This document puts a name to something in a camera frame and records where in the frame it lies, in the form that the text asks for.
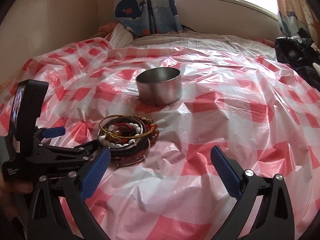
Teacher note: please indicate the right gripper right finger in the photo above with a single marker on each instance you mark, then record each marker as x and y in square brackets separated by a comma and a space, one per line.
[274, 219]

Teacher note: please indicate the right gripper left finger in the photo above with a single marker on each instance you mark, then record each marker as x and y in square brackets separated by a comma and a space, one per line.
[46, 217]

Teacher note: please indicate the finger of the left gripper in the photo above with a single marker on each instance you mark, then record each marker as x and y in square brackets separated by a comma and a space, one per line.
[85, 149]
[50, 132]

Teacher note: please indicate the gold bangle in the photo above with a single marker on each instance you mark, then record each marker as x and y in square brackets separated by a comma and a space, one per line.
[152, 124]

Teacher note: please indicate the thin silver wire bangle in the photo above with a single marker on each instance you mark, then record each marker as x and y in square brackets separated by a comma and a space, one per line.
[134, 155]

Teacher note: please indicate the person's left hand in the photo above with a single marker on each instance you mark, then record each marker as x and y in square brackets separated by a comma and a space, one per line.
[7, 190]

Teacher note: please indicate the round metal tin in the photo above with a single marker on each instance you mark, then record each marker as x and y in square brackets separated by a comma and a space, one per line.
[159, 86]

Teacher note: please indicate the pink stuffed cloth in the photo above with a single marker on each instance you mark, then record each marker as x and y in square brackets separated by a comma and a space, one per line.
[104, 30]

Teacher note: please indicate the striped pillow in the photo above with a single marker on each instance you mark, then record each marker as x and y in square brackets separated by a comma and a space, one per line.
[120, 37]

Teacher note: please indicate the whale print curtain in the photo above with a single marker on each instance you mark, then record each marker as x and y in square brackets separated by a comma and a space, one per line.
[146, 17]

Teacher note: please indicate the pile of dark clothes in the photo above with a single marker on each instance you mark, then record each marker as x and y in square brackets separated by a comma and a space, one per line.
[302, 54]

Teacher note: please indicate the beige striped bed sheet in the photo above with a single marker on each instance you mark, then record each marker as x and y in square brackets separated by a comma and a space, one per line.
[194, 40]

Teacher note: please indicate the pink right curtain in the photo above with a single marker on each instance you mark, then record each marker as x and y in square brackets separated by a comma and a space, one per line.
[296, 14]

